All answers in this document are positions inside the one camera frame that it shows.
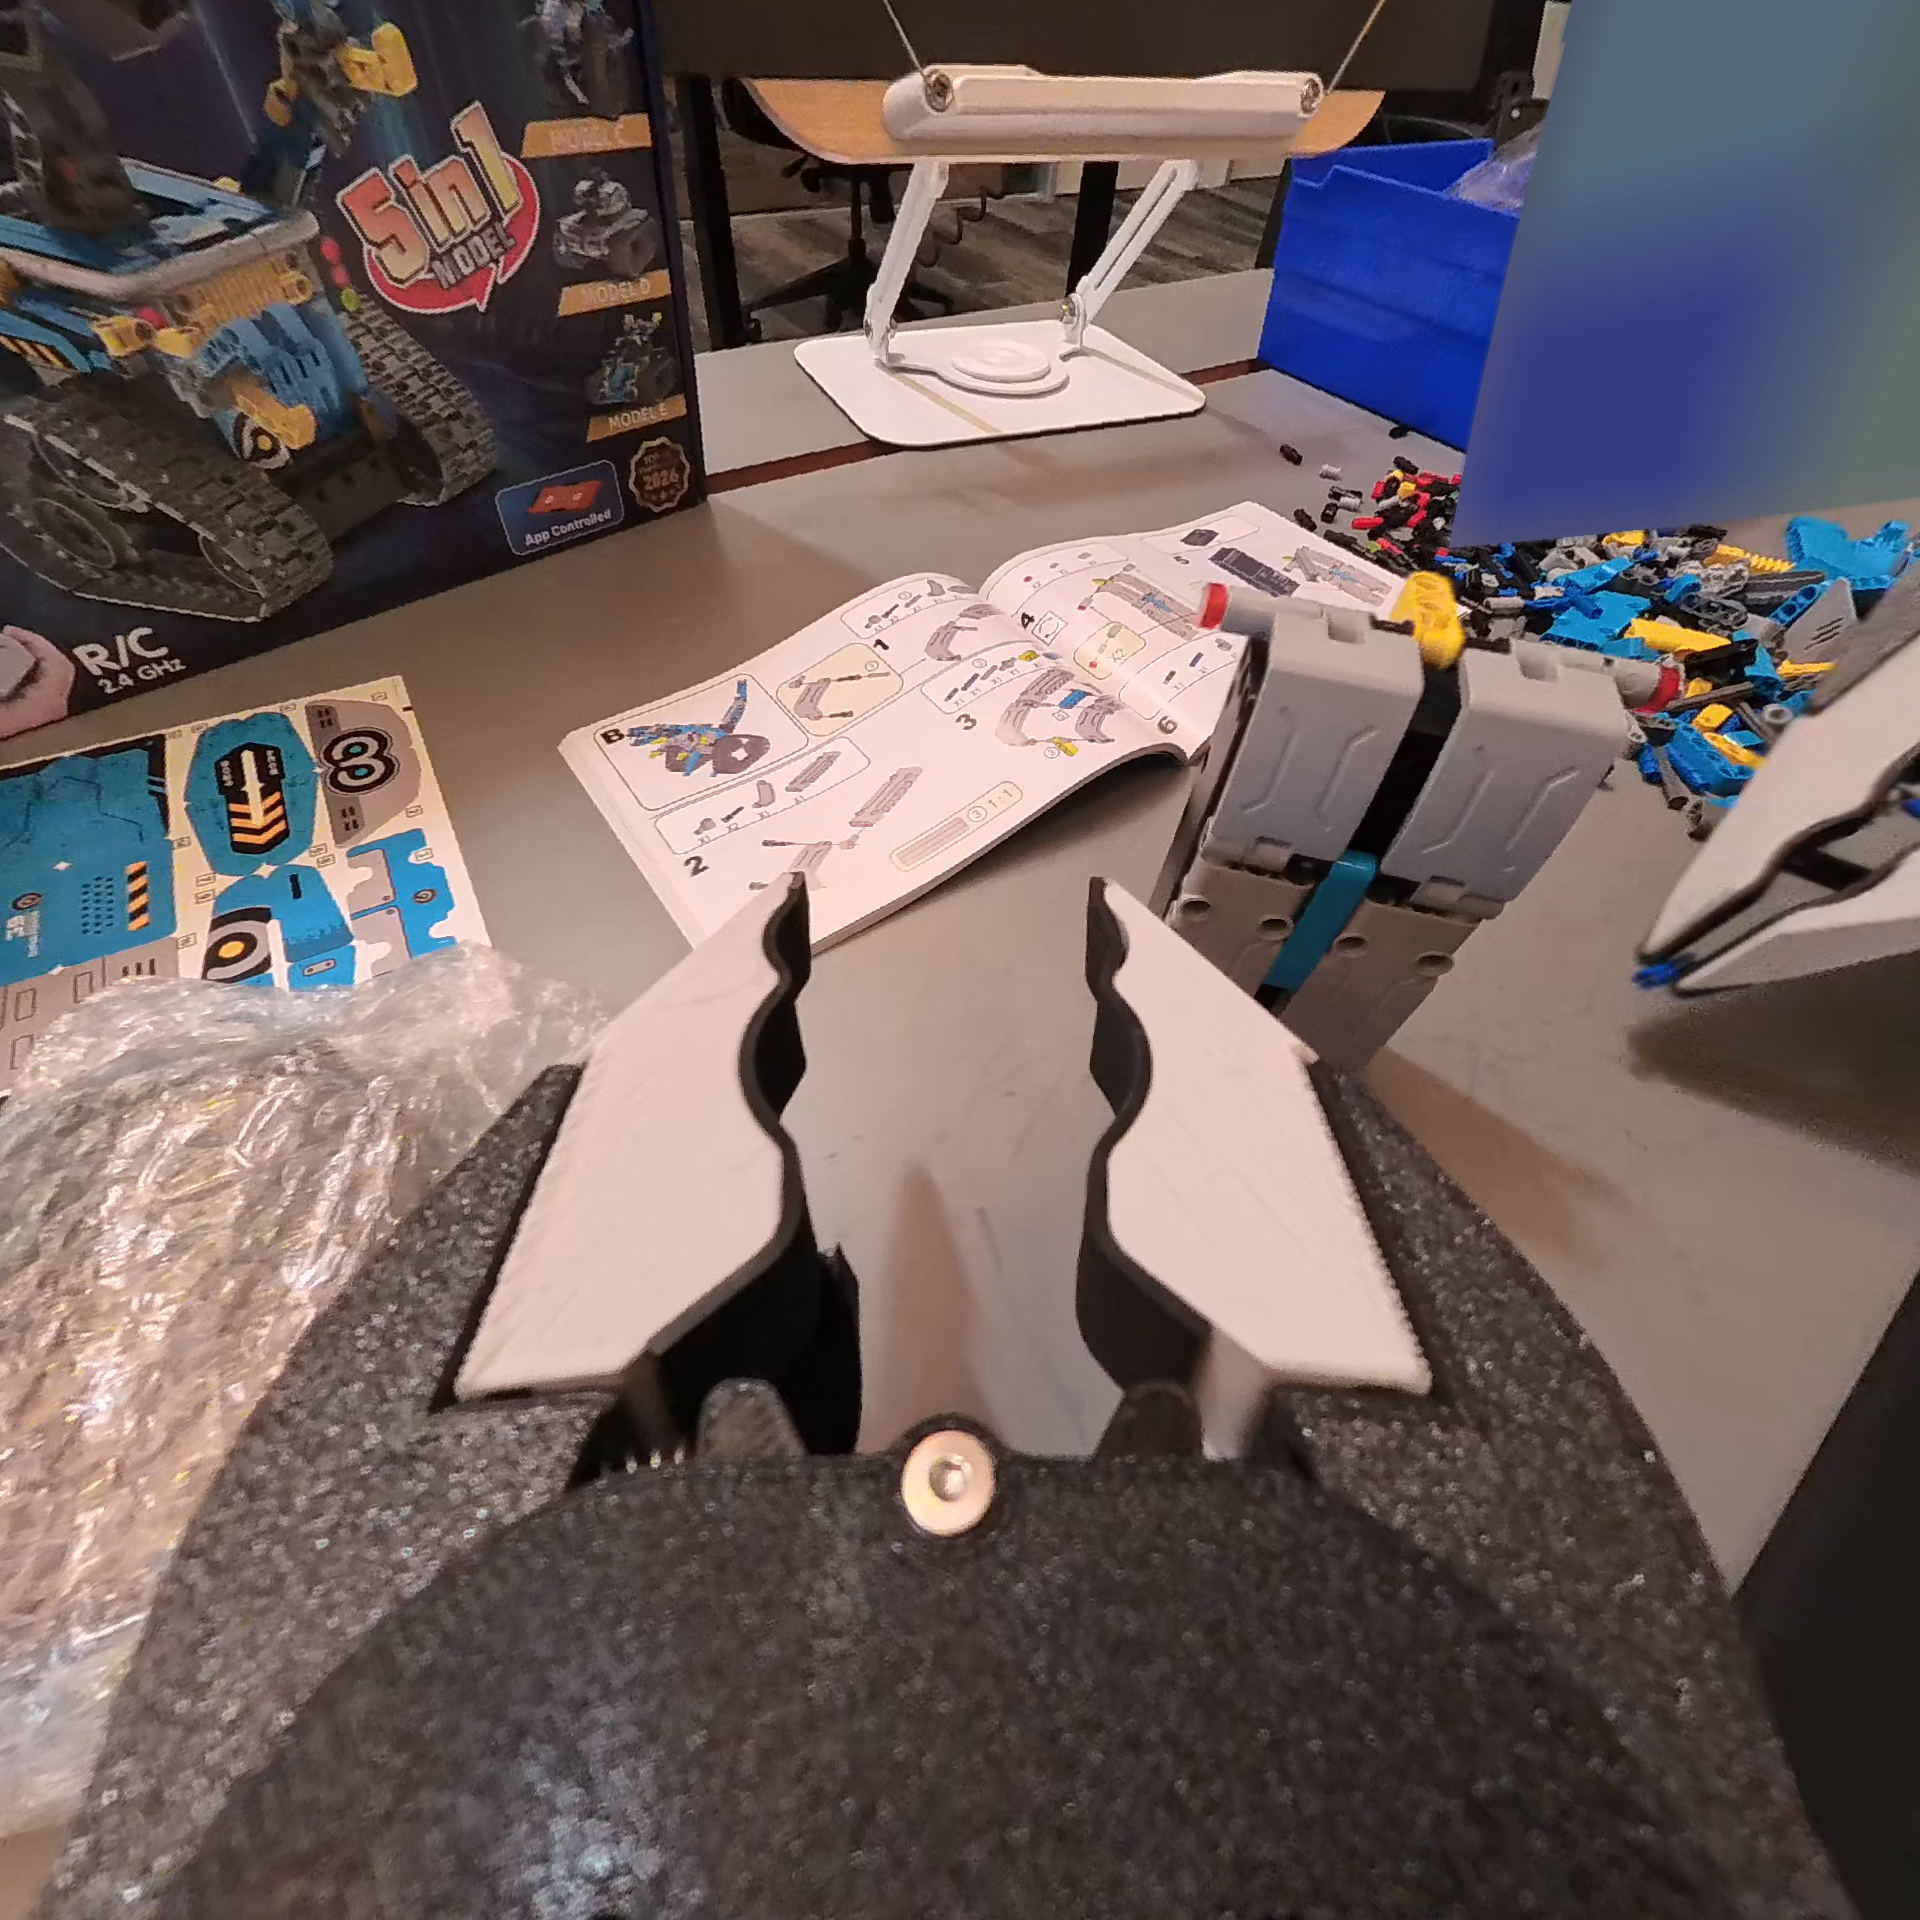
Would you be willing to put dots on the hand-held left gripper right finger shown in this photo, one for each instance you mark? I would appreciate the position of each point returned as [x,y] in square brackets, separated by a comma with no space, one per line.
[1260,1200]

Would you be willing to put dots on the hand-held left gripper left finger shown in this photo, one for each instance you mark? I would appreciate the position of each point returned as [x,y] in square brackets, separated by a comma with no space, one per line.
[646,1200]

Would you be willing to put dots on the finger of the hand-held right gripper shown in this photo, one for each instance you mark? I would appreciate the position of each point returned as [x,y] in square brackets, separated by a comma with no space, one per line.
[1829,922]
[1799,750]

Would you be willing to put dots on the pile of toy bricks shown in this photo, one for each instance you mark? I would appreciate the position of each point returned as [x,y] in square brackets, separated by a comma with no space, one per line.
[1622,598]

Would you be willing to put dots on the black and grey brick assembly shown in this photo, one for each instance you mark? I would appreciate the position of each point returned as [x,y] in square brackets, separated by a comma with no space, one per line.
[1320,721]

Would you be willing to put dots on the grey desk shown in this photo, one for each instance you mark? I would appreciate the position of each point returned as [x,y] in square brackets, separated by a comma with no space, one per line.
[1500,1200]
[751,405]

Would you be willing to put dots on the clear bubble wrap bag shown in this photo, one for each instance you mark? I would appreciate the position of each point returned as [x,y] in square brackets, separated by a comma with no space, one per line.
[181,1276]

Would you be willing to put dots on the blue sticker sheet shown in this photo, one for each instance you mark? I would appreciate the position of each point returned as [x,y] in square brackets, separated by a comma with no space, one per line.
[271,838]

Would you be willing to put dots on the open instruction booklet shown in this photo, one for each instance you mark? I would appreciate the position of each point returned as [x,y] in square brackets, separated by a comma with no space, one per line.
[901,721]

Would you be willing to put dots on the blue plastic bin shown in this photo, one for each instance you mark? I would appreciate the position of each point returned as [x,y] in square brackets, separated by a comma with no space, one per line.
[1365,300]

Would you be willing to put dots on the white tablet stand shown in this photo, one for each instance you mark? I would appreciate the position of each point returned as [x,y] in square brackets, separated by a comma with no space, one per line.
[901,397]

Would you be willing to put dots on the toy robot kit box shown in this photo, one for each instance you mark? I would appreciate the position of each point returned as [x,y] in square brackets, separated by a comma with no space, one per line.
[300,376]

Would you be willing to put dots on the round wooden tabletop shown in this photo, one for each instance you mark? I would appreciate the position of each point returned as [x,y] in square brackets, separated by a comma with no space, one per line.
[810,113]

